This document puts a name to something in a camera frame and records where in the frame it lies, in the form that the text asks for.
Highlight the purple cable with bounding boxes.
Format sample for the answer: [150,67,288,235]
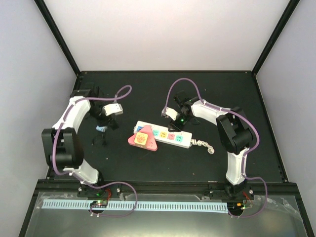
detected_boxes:
[165,78,269,219]
[51,84,138,219]

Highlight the white power strip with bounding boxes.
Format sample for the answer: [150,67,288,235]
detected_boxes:
[133,121,192,149]

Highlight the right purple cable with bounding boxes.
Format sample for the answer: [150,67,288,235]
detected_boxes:
[165,78,269,219]

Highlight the white coiled power cord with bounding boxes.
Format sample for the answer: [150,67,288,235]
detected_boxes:
[191,139,215,156]

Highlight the black aluminium frame post left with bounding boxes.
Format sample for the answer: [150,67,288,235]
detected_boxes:
[34,0,80,76]

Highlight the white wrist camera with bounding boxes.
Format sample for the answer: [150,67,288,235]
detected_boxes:
[103,103,123,116]
[161,107,178,120]

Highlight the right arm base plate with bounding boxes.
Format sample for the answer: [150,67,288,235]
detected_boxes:
[205,181,254,200]

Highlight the light blue slotted cable duct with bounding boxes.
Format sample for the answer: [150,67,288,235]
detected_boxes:
[41,199,228,214]

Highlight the yellow cube socket adapter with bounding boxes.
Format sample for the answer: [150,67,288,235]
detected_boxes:
[134,132,148,148]

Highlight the pink triangular socket adapter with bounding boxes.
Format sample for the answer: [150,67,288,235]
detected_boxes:
[128,125,158,152]

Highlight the black aluminium frame post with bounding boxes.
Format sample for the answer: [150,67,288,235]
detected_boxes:
[34,0,80,76]
[251,0,300,76]

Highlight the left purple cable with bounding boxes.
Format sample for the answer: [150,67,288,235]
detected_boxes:
[51,84,138,219]

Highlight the blue USB charger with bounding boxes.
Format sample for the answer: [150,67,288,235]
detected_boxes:
[96,126,108,133]

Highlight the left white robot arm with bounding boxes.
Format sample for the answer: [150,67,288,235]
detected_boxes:
[41,85,126,197]

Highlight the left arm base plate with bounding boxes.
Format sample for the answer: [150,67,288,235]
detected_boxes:
[77,184,122,199]

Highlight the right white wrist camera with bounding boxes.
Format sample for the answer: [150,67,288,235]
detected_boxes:
[161,107,178,120]

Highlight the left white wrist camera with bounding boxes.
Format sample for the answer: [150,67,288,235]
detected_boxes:
[103,103,123,116]

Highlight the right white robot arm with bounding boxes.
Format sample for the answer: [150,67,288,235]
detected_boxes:
[161,91,259,199]

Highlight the black aluminium frame post right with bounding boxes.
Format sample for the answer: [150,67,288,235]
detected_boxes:
[251,0,300,76]

